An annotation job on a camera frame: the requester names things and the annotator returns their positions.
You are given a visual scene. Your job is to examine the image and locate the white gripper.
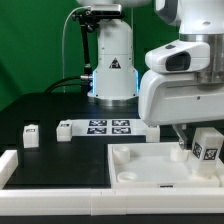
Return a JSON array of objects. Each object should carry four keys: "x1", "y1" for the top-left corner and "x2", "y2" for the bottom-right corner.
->
[{"x1": 138, "y1": 70, "x2": 224, "y2": 149}]

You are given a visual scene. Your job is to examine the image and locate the white square tabletop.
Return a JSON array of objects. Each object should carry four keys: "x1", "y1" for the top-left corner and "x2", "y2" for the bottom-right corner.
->
[{"x1": 108, "y1": 142, "x2": 224, "y2": 189}]

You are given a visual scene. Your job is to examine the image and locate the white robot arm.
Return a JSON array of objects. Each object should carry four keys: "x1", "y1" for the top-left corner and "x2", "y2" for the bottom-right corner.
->
[{"x1": 77, "y1": 0, "x2": 224, "y2": 125}]

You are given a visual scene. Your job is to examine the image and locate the white fence obstacle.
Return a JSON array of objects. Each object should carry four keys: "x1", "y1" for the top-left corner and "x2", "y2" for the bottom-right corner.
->
[{"x1": 0, "y1": 150, "x2": 224, "y2": 216}]

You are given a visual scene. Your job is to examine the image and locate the fiducial tag sheet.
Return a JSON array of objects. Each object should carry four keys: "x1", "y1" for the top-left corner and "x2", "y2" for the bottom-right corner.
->
[{"x1": 72, "y1": 119, "x2": 146, "y2": 136}]

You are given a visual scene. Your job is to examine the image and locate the black cable bundle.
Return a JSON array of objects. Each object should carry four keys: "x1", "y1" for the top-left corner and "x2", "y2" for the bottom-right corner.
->
[{"x1": 44, "y1": 75, "x2": 93, "y2": 94}]

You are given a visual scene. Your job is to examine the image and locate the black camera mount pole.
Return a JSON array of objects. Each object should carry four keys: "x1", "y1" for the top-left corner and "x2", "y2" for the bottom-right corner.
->
[{"x1": 71, "y1": 9, "x2": 100, "y2": 76}]

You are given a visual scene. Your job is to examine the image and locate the grey camera bar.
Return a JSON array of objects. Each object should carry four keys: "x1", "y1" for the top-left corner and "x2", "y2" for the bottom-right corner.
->
[{"x1": 90, "y1": 4, "x2": 122, "y2": 16}]

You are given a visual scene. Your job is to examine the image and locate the white cable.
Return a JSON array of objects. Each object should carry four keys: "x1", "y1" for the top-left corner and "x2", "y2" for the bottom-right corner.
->
[{"x1": 61, "y1": 5, "x2": 92, "y2": 94}]

